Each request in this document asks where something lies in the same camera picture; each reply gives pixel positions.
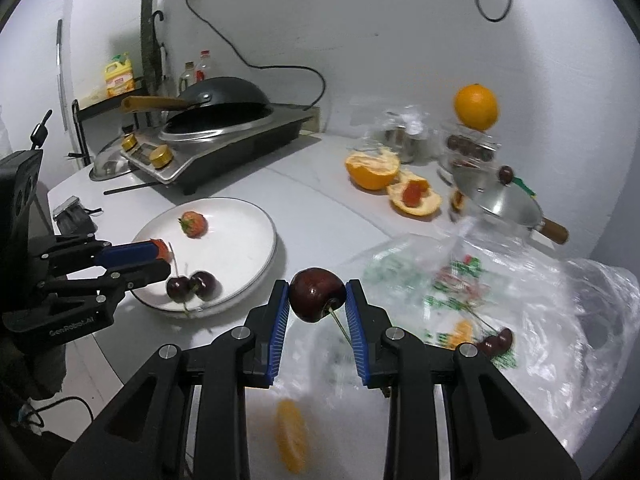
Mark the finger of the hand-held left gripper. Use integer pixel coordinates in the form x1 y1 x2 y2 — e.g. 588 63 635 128
35 262 172 313
30 236 173 281

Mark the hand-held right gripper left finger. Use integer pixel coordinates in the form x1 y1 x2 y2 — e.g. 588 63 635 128
75 279 292 480

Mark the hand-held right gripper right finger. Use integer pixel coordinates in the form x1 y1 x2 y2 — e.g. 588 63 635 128
344 279 583 480

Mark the white round plate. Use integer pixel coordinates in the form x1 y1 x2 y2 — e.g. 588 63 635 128
129 197 277 314

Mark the peeled tangerine piece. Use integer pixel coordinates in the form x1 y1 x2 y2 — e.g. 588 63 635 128
450 320 475 350
276 399 310 475

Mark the clear plastic bag green print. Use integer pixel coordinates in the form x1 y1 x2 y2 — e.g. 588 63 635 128
270 232 640 461

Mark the thin black stick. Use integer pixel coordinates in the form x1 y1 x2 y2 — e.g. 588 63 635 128
103 181 168 196

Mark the steel pot lid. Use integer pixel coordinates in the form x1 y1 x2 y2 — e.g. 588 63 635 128
89 136 138 182

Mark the orange peel half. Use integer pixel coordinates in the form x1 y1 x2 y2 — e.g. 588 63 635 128
386 170 443 218
344 149 402 191

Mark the red fruit piece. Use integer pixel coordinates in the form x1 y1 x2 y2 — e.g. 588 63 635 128
401 180 430 207

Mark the black metal rack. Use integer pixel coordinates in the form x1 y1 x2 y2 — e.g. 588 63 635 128
70 77 151 166

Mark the silver induction cooker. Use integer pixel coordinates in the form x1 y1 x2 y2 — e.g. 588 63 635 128
121 105 315 196

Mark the yellow detergent bottle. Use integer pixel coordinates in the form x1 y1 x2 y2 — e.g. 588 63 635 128
104 51 137 98

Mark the glass container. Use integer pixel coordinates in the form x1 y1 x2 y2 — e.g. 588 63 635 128
439 120 503 181

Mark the small crumpled plastic bag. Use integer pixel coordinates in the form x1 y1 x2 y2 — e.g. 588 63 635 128
350 97 441 161

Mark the grey vertical pipe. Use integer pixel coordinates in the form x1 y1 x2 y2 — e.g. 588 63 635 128
140 0 162 81

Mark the whole orange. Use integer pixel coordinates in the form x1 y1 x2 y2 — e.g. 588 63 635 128
453 83 500 131

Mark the thin black cable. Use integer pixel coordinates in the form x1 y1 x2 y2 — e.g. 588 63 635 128
10 395 96 428

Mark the black wok wooden handle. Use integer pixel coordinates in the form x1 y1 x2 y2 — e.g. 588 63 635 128
121 76 275 133

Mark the steel saucepan wooden handle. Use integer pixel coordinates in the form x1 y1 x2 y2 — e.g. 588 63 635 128
450 162 570 246

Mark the black cooker power cable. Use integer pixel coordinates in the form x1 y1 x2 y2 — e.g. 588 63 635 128
185 0 328 111

